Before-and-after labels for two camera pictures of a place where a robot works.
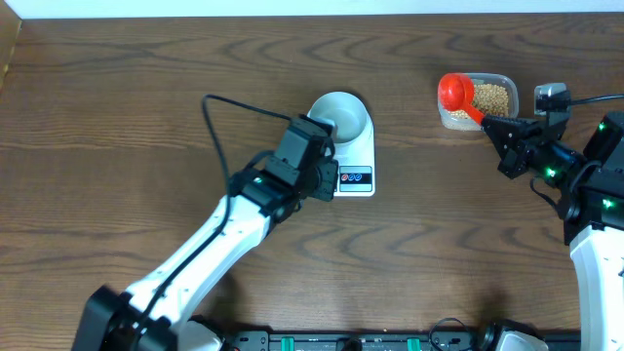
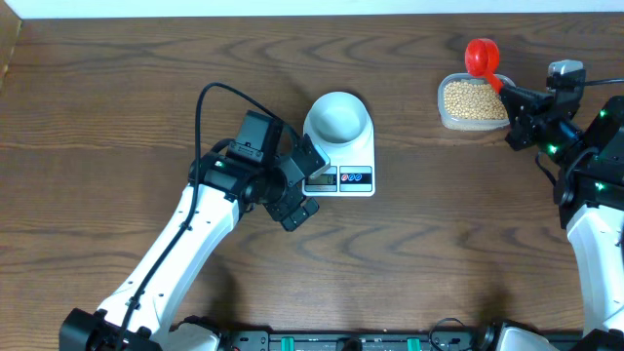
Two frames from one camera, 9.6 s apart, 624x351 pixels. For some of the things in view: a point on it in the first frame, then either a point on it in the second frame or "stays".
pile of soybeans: x=487 y=99 stays
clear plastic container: x=493 y=95 stays
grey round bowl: x=348 y=113 stays
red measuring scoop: x=455 y=93 -> x=482 y=58
